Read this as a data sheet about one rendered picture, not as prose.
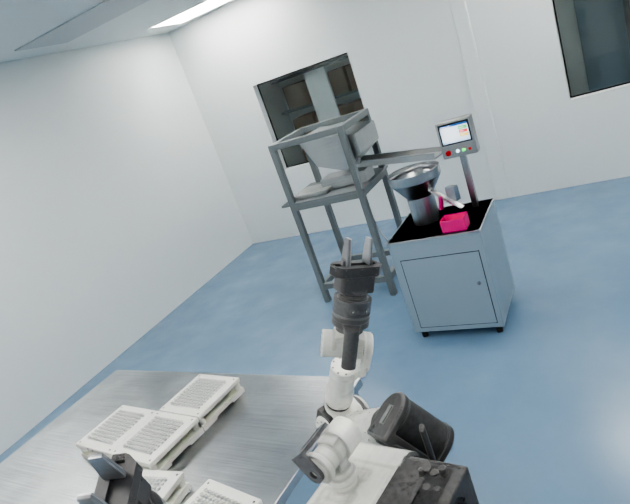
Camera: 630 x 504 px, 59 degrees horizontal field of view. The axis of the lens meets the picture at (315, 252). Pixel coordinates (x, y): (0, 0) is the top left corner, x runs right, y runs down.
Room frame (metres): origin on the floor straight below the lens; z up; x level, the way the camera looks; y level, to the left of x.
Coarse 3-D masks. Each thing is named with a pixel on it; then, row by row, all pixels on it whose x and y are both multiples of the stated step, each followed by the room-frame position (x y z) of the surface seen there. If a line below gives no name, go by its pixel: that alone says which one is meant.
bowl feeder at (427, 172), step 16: (432, 160) 3.74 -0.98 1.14; (400, 176) 3.84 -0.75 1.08; (416, 176) 3.50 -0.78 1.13; (432, 176) 3.51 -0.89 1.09; (400, 192) 3.61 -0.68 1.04; (416, 192) 3.55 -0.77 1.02; (432, 192) 3.55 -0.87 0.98; (448, 192) 3.49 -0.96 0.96; (416, 208) 3.61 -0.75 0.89; (432, 208) 3.59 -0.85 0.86; (416, 224) 3.64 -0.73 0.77
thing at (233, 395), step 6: (234, 390) 2.03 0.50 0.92; (240, 390) 2.03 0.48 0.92; (228, 396) 2.00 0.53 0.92; (234, 396) 2.00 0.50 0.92; (222, 402) 1.97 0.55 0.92; (228, 402) 1.97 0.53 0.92; (216, 408) 1.95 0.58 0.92; (222, 408) 1.94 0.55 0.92; (210, 414) 1.92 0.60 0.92; (216, 414) 1.91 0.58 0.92; (210, 420) 1.89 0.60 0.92; (204, 426) 1.86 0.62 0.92
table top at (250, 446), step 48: (144, 384) 2.44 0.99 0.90; (240, 384) 2.11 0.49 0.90; (288, 384) 1.98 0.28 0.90; (48, 432) 2.31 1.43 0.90; (240, 432) 1.77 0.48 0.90; (288, 432) 1.67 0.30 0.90; (0, 480) 2.05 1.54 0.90; (48, 480) 1.92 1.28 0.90; (96, 480) 1.80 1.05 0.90; (192, 480) 1.60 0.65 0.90; (240, 480) 1.51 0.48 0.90; (288, 480) 1.43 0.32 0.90
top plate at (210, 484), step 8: (208, 480) 1.47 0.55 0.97; (200, 488) 1.44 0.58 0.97; (208, 488) 1.43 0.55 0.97; (216, 488) 1.42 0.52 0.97; (224, 488) 1.40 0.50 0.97; (232, 488) 1.39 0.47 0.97; (192, 496) 1.42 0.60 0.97; (232, 496) 1.36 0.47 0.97; (240, 496) 1.35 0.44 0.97; (248, 496) 1.33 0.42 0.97
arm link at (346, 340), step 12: (336, 324) 1.15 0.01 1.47; (348, 324) 1.13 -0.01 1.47; (360, 324) 1.14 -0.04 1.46; (324, 336) 1.16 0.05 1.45; (336, 336) 1.15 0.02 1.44; (348, 336) 1.11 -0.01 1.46; (360, 336) 1.15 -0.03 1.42; (324, 348) 1.15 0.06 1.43; (336, 348) 1.15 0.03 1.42; (348, 348) 1.11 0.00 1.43; (360, 348) 1.14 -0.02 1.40; (348, 360) 1.11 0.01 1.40
